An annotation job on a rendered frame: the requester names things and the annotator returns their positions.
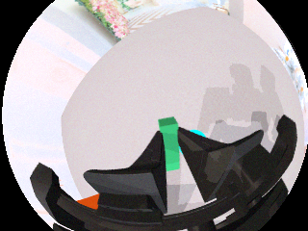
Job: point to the green rectangular post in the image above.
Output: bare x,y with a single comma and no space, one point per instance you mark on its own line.
169,127

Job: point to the cyan circle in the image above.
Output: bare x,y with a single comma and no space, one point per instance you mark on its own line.
198,133

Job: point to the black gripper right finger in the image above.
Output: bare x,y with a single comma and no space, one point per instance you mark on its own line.
211,160

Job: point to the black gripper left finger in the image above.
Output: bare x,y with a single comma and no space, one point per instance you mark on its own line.
146,176

